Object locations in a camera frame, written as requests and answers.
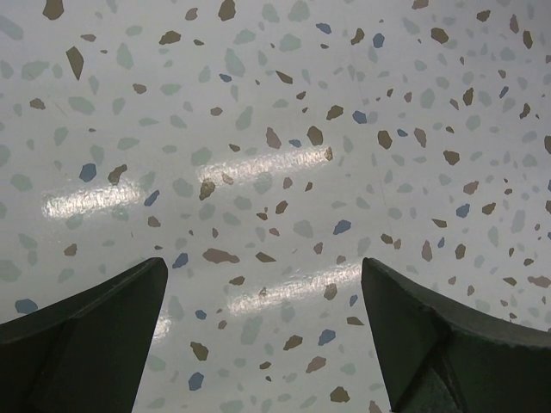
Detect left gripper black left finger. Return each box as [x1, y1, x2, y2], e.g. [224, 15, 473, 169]
[1, 257, 168, 412]

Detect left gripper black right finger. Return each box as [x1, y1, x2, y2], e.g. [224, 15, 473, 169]
[361, 258, 550, 412]

